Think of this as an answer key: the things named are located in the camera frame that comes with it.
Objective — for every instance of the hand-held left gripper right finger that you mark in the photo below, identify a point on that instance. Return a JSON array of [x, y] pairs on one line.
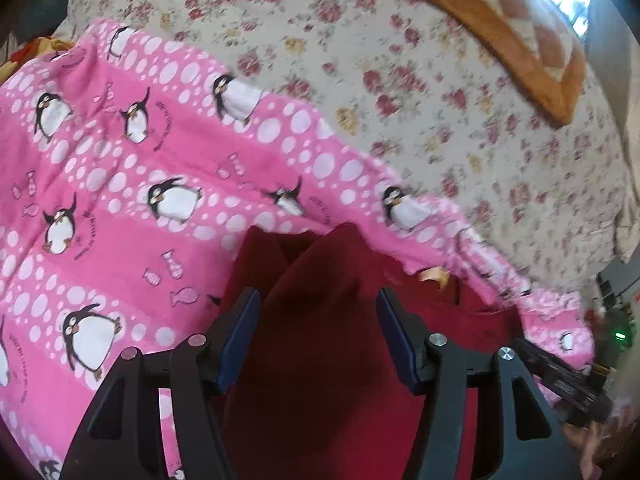
[[395, 340]]

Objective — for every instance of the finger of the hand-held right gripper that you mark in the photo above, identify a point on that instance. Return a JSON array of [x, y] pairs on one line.
[[565, 385]]

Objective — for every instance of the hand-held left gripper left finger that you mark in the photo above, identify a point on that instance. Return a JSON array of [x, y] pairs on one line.
[[240, 340]]

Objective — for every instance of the dark red garment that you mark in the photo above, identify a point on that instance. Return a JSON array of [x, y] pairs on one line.
[[320, 335]]

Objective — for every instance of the person's right hand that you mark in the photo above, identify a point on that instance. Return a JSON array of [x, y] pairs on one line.
[[595, 447]]

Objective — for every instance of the pink penguin print blanket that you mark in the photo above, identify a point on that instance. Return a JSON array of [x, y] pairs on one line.
[[100, 160]]

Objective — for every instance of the floral bed sheet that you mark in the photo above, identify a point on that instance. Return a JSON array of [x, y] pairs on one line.
[[350, 35]]

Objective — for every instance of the orange patterned quilt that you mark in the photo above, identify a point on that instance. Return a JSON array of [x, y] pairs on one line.
[[500, 15]]

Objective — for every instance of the red cloth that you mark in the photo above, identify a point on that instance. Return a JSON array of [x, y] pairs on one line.
[[15, 54]]

